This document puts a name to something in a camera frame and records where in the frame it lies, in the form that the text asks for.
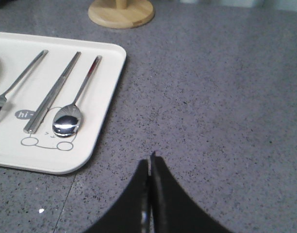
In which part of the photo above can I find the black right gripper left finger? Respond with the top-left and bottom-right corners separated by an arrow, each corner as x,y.
86,160 -> 150,233

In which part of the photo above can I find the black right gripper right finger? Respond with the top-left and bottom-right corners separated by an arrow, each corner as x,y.
150,152 -> 230,233

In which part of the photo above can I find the silver spoon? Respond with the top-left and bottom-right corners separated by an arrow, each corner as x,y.
52,55 -> 102,137

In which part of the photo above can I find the silver fork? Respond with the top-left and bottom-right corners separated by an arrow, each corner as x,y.
0,50 -> 49,123

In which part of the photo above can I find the beige rabbit serving tray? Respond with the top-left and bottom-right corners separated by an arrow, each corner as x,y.
0,32 -> 126,174

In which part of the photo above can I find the wooden mug tree stand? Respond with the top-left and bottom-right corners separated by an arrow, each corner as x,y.
88,0 -> 155,29

